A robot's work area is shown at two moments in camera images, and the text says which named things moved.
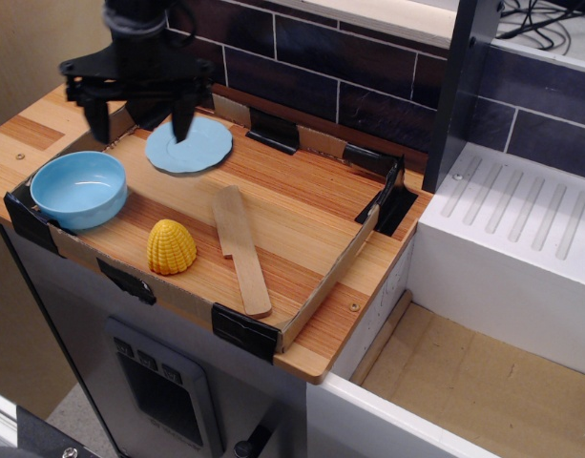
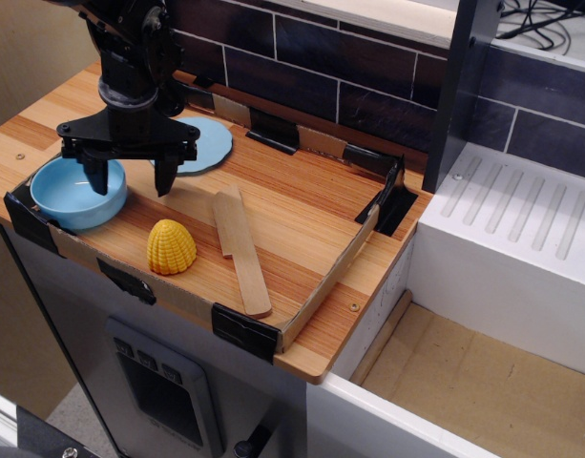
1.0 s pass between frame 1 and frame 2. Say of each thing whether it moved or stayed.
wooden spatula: stayed
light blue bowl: stayed
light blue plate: stayed
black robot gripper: moved
